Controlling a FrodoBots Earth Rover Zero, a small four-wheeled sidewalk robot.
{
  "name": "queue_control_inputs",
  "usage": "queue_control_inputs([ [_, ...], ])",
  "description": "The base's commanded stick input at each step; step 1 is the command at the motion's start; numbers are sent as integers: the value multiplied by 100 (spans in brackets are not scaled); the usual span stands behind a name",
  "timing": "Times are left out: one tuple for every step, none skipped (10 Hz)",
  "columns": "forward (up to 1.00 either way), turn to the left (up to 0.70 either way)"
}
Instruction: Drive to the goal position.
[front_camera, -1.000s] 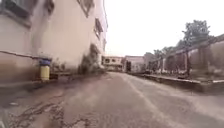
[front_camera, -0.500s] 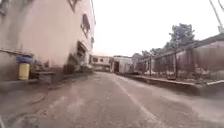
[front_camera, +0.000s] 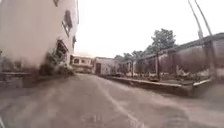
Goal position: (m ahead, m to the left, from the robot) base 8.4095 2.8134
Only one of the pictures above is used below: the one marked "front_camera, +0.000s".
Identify grey building with dark doorway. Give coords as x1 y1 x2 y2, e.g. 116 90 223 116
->
92 56 118 76

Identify leaning utility pole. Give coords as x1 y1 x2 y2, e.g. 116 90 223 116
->
194 0 218 78
187 0 205 41

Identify long weathered boundary wall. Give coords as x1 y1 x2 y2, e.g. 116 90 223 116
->
114 32 224 81

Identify pale multi-storey building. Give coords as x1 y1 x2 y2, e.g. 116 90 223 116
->
0 0 80 75

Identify raised concrete kerb ledge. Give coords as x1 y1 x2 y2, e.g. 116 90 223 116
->
99 73 214 98

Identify low building with pink roof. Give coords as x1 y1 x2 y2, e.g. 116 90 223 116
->
69 54 95 75

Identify tall green tree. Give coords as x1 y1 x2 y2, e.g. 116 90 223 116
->
114 28 178 62

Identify bushes beside building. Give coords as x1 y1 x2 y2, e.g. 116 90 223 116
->
38 49 76 77

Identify grey concrete road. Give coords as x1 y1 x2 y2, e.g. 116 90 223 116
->
0 73 224 128

